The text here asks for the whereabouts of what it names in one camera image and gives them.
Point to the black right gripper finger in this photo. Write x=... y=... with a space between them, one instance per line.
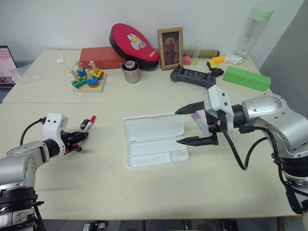
x=197 y=141
x=191 y=108

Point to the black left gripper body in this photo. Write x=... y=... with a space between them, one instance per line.
x=68 y=144

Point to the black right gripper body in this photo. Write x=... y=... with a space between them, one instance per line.
x=215 y=126

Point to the red capped white marker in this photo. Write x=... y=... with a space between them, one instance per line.
x=89 y=124

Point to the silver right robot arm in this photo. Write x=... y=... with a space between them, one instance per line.
x=276 y=120

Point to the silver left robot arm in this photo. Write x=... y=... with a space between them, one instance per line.
x=16 y=160

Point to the purple capped white marker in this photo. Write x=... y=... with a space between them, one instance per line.
x=198 y=120

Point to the white plastic pencil case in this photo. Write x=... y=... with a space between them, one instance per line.
x=154 y=140

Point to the dark grey game controller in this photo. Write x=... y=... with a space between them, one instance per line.
x=192 y=78

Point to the yellow black sponge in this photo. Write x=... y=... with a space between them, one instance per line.
x=214 y=67

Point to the pink cylinder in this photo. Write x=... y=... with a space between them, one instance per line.
x=187 y=59

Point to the clear small plastic tube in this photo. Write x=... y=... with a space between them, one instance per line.
x=196 y=56

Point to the wooden colourful shape stacking toy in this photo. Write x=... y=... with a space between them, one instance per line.
x=87 y=79

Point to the orange yellow block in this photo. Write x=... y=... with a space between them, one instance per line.
x=218 y=59

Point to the brown green rolled mat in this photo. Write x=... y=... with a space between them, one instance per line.
x=207 y=53

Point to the green rectangular block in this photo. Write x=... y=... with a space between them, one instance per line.
x=246 y=78

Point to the white crumpled cloth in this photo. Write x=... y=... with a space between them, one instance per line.
x=234 y=58

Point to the stainless steel cup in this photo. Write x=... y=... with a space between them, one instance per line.
x=131 y=75

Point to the red white item in cup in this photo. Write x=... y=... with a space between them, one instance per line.
x=130 y=65

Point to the small clear zip bag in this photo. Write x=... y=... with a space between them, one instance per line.
x=60 y=60

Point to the red foam block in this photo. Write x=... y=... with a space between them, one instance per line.
x=98 y=57

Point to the red black boxing pad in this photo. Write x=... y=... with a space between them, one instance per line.
x=134 y=44

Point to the laptop computer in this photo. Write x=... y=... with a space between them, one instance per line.
x=6 y=69

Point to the clear bottle with green lid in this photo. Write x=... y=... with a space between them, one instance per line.
x=255 y=31

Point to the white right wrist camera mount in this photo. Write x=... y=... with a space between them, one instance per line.
x=222 y=103

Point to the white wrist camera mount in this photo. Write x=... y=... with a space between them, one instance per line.
x=53 y=125
x=222 y=103

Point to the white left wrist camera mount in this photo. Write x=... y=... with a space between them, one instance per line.
x=53 y=125

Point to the wooden picture frame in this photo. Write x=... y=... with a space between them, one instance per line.
x=170 y=48

